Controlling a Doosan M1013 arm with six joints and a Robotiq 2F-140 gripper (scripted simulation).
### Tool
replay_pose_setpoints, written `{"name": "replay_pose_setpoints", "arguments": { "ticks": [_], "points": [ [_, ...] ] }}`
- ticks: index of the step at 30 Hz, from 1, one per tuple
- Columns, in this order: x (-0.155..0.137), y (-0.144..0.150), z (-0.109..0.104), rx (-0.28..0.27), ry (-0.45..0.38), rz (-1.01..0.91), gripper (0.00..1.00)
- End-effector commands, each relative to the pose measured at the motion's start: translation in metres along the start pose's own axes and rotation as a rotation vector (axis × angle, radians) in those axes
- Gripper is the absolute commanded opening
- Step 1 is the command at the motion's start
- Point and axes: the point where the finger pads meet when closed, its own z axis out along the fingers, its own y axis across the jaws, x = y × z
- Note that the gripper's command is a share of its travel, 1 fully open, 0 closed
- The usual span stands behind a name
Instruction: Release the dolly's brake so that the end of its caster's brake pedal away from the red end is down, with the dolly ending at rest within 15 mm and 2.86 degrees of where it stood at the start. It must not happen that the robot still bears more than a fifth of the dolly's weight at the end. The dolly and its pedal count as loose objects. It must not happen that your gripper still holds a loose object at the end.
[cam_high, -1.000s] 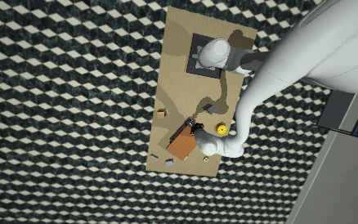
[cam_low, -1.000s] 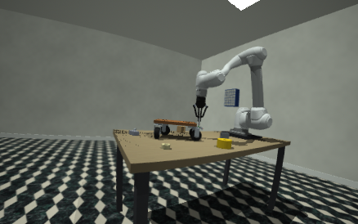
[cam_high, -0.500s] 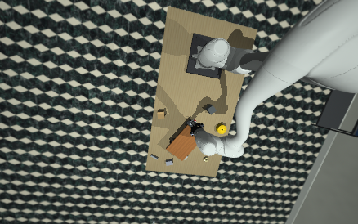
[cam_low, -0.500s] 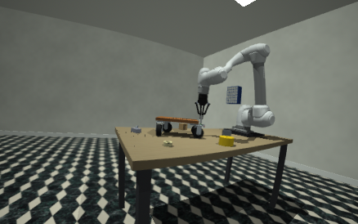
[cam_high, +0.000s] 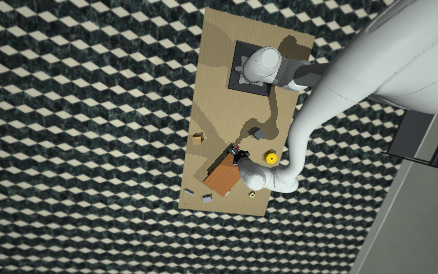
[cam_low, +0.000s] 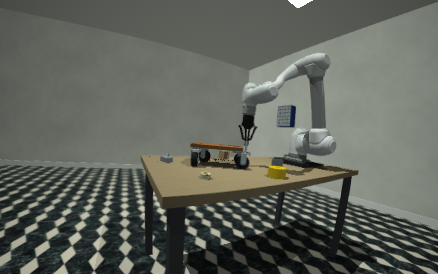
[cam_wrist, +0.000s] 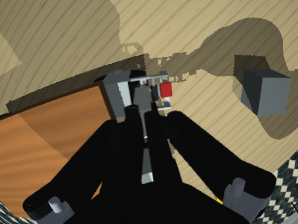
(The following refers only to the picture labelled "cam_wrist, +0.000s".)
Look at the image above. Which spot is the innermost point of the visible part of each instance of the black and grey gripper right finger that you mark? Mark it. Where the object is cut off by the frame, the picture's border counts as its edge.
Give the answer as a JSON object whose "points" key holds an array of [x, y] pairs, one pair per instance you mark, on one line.
{"points": [[243, 187]]}

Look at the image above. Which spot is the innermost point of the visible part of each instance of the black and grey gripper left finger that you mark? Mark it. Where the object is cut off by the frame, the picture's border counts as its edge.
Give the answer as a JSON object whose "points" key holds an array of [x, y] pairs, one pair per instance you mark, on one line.
{"points": [[76, 183]]}

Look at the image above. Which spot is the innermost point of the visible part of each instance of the grey cube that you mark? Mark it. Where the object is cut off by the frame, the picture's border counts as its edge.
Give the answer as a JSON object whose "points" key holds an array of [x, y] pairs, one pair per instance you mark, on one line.
{"points": [[265, 91]]}

